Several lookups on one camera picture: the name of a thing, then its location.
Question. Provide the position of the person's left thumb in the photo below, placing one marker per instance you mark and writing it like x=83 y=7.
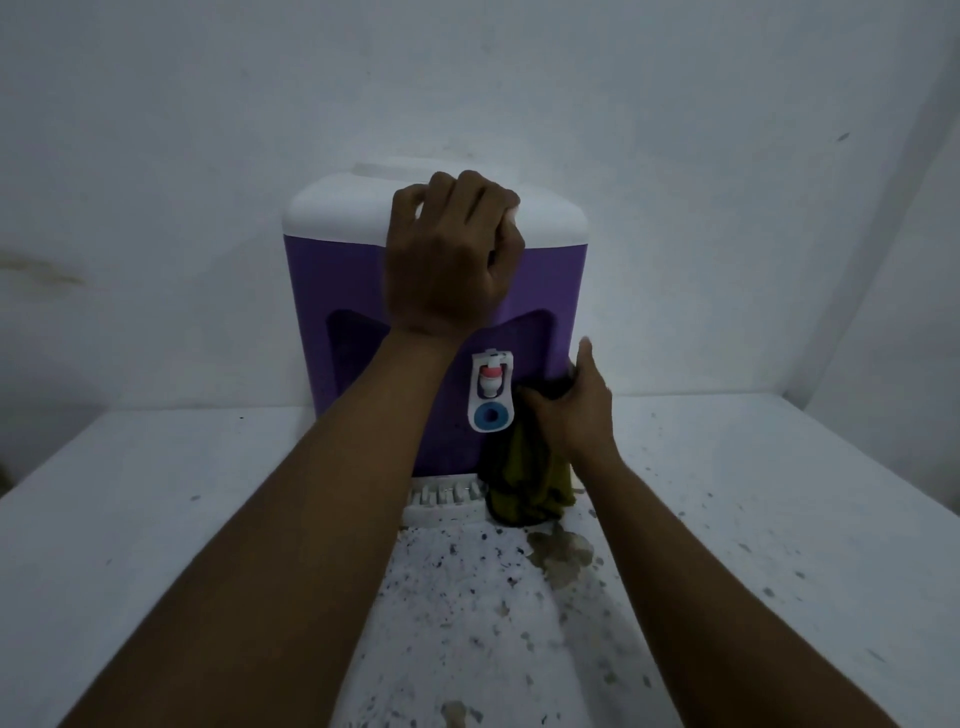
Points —
x=508 y=259

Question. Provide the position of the person's right hand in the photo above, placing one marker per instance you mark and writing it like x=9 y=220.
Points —
x=581 y=420

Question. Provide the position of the white dispenser tap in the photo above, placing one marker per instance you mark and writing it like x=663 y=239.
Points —
x=491 y=397

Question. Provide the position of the person's left forearm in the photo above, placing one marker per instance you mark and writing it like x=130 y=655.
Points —
x=300 y=562

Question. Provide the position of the person's left hand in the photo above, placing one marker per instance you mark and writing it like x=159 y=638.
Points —
x=442 y=262

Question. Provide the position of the white drip tray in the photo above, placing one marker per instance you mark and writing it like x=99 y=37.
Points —
x=439 y=502

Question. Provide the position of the person's right thumb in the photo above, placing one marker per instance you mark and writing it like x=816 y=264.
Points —
x=583 y=360

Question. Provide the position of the person's left middle finger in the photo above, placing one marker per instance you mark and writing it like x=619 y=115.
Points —
x=478 y=186

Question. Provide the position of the purple white water dispenser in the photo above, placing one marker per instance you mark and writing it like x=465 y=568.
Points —
x=337 y=285

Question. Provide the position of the person's left little finger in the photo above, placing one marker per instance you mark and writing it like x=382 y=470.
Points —
x=409 y=204

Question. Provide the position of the olive green cloth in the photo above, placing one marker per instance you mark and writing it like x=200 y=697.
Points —
x=525 y=484

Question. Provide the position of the person's right forearm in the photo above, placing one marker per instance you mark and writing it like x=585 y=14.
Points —
x=712 y=622

